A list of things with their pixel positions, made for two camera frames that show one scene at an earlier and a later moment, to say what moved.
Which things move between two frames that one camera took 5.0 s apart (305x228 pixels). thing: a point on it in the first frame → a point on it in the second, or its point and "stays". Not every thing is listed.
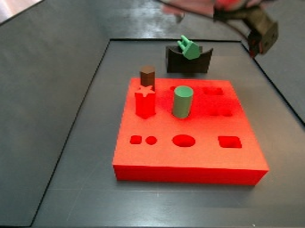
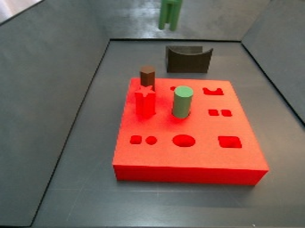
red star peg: [146, 101] stays
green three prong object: [190, 49] → [169, 13]
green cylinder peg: [181, 101] stays
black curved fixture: [179, 64] stays
